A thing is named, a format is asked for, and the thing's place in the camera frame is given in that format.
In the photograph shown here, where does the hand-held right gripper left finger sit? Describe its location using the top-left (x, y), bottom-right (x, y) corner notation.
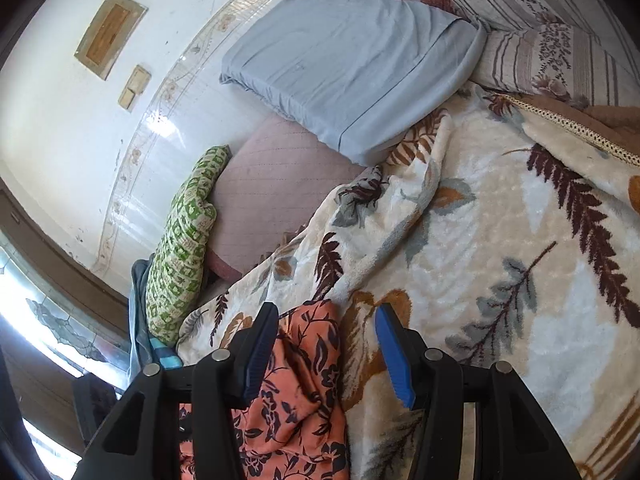
top-left (70, 302), bottom-right (281, 480)

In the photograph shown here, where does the wooden wall panel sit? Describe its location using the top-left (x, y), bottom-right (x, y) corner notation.
top-left (75, 0), bottom-right (148, 81)

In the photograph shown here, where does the dark box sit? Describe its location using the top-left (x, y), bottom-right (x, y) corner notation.
top-left (72, 372), bottom-right (119, 443)

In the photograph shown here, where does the orange floral garment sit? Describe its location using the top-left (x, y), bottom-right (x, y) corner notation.
top-left (177, 300), bottom-right (351, 480)

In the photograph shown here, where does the beige wall switch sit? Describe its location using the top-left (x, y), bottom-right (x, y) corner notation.
top-left (118, 65), bottom-right (152, 111)

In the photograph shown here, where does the brown blanket with lace trim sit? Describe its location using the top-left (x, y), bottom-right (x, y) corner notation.
top-left (500, 92), bottom-right (640, 168)

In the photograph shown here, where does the blue striped cloth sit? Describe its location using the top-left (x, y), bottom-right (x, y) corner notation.
top-left (129, 259), bottom-right (157, 376)

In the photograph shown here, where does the teal striped cloth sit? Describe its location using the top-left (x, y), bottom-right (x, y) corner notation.
top-left (149, 337), bottom-right (181, 370)

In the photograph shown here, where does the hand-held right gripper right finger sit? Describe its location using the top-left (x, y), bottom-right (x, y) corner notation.
top-left (375, 305), bottom-right (583, 480)

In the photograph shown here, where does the green patterned pillow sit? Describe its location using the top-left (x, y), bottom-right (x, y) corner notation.
top-left (145, 145), bottom-right (232, 347)

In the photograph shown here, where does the pink quilted cushion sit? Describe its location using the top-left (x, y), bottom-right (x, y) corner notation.
top-left (205, 112), bottom-right (371, 283)

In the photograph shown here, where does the cream leaf-print blanket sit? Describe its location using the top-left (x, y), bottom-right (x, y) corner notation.
top-left (175, 82), bottom-right (640, 480)

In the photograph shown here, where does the stained glass window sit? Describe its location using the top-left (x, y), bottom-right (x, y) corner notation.
top-left (0, 245), bottom-right (131, 378)

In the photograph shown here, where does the light blue pillow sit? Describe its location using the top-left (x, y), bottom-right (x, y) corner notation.
top-left (220, 0), bottom-right (488, 166)

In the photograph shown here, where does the striped floral quilt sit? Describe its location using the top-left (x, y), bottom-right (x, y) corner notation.
top-left (450, 0), bottom-right (640, 111)

